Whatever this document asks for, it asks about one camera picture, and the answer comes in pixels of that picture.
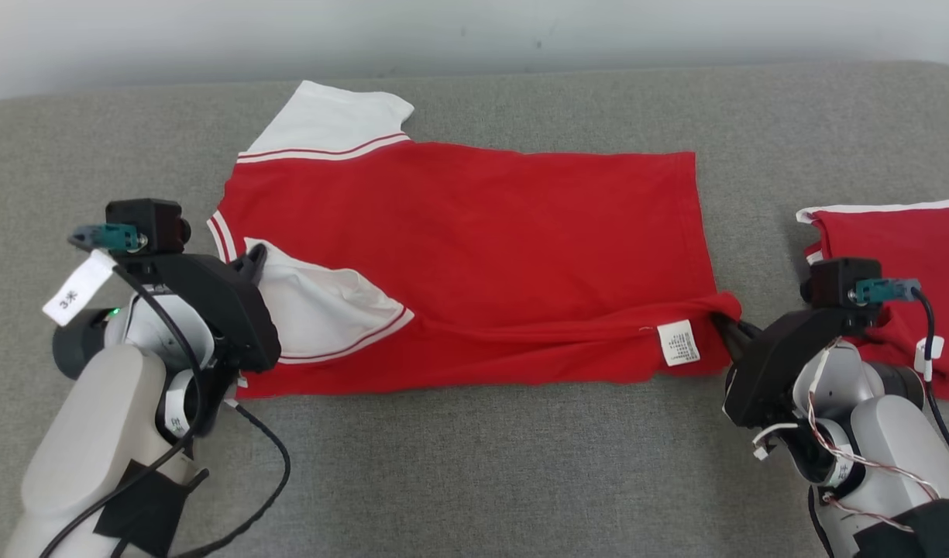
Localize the teal right camera connector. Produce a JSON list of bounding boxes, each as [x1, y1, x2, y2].
[[850, 277, 923, 305]]

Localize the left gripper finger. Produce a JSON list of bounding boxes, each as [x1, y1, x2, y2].
[[232, 242, 270, 291]]

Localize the red Bulls 23 shorts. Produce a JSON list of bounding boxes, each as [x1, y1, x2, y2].
[[796, 200, 949, 404]]

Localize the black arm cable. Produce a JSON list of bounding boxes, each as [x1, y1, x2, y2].
[[40, 267, 291, 558], [908, 287, 949, 485]]

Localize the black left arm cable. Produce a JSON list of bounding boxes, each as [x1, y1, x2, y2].
[[40, 267, 291, 558]]

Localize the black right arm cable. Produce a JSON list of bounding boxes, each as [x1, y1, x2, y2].
[[908, 287, 949, 485]]

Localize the small white cable tag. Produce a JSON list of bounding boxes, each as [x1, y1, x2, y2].
[[913, 335, 946, 383]]

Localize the teal left camera connector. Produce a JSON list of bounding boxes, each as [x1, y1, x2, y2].
[[67, 223, 148, 253]]

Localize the teal camera connector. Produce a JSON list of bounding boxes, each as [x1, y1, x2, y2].
[[850, 277, 923, 305], [67, 223, 148, 253]]

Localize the red white twisted wires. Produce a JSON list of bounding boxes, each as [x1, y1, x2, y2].
[[806, 339, 940, 536]]

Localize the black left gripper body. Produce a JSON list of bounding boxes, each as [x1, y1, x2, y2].
[[124, 250, 283, 374]]

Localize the thin white wire with plug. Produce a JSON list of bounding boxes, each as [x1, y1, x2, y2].
[[751, 422, 800, 462]]

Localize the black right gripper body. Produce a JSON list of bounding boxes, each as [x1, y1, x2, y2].
[[722, 307, 884, 429]]

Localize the white paper cable label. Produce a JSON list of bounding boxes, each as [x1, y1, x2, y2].
[[42, 249, 119, 327]]

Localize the red white jersey shirt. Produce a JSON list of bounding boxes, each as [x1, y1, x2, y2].
[[207, 80, 742, 400]]

